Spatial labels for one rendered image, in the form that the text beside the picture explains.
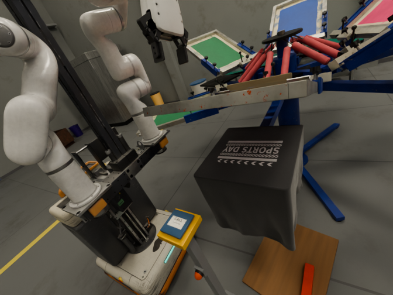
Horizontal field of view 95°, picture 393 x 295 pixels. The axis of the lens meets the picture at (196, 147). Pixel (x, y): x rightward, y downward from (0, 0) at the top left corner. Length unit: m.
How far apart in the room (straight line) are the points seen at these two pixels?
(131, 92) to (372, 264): 1.76
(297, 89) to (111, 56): 0.75
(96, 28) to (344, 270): 1.88
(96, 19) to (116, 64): 0.17
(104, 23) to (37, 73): 0.34
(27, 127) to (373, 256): 1.89
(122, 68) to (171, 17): 0.48
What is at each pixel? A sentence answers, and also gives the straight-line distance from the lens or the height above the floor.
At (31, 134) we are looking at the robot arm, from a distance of 0.67.
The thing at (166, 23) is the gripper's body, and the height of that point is 1.56.
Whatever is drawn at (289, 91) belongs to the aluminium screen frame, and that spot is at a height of 1.33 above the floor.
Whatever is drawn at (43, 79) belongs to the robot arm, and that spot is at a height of 1.56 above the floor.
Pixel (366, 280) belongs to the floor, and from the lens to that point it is 1.69.
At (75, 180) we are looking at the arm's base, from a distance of 0.79.
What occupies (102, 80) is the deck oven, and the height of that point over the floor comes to 1.48.
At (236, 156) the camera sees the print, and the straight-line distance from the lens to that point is 0.95.
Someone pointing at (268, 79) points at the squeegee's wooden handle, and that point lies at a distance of 1.11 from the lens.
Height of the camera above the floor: 1.50
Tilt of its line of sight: 28 degrees down
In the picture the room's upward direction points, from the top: 22 degrees counter-clockwise
